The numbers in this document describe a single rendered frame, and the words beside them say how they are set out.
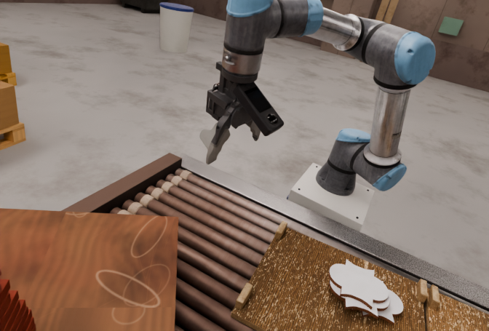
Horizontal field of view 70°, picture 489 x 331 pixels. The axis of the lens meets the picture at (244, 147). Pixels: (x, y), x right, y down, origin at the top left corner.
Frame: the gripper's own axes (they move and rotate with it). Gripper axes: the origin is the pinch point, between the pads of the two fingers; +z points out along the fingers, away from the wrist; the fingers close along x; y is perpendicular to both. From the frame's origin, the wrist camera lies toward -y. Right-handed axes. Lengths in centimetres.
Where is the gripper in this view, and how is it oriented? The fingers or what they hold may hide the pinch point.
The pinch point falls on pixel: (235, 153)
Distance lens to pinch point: 78.3
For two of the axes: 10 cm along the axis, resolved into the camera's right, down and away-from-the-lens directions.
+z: -1.4, 7.9, 6.0
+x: -7.1, 3.5, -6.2
